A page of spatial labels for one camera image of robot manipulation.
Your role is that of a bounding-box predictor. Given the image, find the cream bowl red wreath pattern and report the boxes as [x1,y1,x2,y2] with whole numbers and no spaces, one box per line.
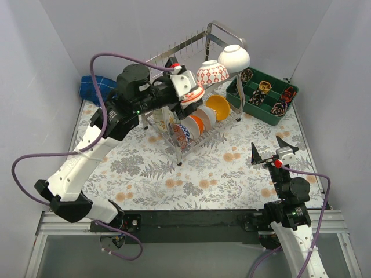
[181,86,205,107]

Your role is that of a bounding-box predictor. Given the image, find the white bowl red diamond pattern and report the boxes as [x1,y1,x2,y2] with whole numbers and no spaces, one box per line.
[197,60,230,86]

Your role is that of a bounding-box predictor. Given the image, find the plain white ribbed bowl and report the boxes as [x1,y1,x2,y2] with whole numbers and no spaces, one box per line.
[217,45,250,73]

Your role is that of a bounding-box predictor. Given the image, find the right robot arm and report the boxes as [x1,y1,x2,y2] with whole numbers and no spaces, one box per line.
[251,136,331,277]

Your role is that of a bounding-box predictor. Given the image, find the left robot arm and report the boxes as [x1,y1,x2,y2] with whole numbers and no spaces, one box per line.
[35,57,201,232]

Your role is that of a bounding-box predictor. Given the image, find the steel two-tier dish rack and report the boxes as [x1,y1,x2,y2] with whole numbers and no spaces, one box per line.
[140,20,247,166]

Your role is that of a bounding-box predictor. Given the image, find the orange and white bowl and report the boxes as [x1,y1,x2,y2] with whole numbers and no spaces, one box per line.
[181,115,203,140]

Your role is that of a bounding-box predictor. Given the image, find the white grey-rimmed bowl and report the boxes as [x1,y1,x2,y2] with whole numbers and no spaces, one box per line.
[193,105,216,131]

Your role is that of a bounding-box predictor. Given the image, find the cream floral bowl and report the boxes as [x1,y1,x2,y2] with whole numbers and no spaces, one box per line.
[152,107,174,133]

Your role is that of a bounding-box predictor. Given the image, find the blue zigzag patterned bowl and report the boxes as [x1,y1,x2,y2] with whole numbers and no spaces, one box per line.
[174,124,190,144]

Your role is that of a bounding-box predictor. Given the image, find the red patterned bowl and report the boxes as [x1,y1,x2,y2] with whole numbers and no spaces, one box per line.
[173,124,187,149]

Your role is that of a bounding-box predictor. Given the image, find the rolled brown patterned sock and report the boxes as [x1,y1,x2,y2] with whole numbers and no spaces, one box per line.
[271,102,288,117]

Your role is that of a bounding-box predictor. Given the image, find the yellow bowl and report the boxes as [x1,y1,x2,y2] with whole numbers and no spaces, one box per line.
[206,95,230,121]

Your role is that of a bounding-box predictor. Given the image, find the green compartment tray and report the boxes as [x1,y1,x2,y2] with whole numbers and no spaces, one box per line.
[241,67,299,126]

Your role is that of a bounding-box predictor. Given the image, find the rolled yellow sock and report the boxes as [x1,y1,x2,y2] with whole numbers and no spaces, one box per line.
[258,81,272,94]

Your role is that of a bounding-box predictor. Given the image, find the rolled dark floral sock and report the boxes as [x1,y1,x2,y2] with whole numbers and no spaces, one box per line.
[241,68,253,83]

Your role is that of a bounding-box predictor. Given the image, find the blue plaid cloth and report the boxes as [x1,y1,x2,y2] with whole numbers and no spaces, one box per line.
[79,75,117,107]

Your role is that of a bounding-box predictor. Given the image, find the floral table mat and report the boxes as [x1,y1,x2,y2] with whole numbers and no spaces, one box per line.
[83,109,323,210]

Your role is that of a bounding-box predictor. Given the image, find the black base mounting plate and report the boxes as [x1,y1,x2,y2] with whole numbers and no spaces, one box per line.
[90,210,280,250]

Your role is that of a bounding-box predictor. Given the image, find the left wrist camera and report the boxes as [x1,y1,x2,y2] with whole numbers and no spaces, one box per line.
[170,65,198,101]

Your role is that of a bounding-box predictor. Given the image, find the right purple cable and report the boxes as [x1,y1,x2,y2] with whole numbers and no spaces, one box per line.
[249,164,332,278]

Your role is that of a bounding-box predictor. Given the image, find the purple cable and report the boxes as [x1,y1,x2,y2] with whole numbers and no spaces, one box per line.
[11,52,174,261]
[249,164,332,278]

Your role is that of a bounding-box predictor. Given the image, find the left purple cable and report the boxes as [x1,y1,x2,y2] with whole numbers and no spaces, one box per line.
[11,52,174,261]

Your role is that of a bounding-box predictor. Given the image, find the aluminium frame rail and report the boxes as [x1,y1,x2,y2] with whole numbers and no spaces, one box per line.
[24,210,363,278]

